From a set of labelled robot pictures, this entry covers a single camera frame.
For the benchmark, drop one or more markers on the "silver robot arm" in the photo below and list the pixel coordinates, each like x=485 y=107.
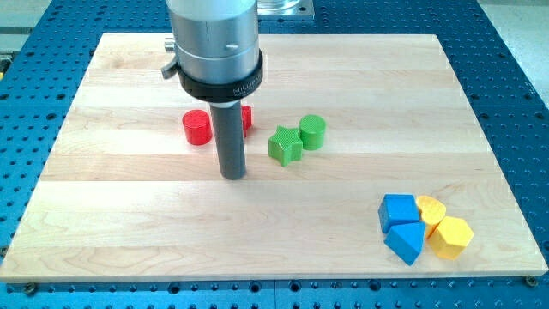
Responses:
x=216 y=48

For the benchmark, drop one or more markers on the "green star block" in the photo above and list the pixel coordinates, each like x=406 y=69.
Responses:
x=285 y=145

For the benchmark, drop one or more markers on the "red star block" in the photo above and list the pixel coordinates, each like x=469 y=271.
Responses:
x=246 y=114

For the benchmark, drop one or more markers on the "green cylinder block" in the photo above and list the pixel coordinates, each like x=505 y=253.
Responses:
x=311 y=130

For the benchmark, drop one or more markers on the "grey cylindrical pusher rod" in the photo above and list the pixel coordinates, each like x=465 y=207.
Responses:
x=229 y=138

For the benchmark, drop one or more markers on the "red cylinder block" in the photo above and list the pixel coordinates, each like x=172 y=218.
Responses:
x=197 y=127

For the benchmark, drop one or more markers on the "light wooden board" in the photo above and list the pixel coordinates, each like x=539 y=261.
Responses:
x=123 y=197

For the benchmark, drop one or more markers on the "blue cube block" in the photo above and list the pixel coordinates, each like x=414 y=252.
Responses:
x=397 y=209

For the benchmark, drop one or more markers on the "blue triangle block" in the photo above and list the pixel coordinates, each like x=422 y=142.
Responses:
x=406 y=241

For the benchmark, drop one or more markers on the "yellow heart block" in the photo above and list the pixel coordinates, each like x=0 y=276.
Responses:
x=431 y=212

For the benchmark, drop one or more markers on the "yellow hexagon block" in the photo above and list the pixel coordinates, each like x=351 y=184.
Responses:
x=451 y=237

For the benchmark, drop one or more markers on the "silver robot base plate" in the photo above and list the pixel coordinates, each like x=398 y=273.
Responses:
x=286 y=10

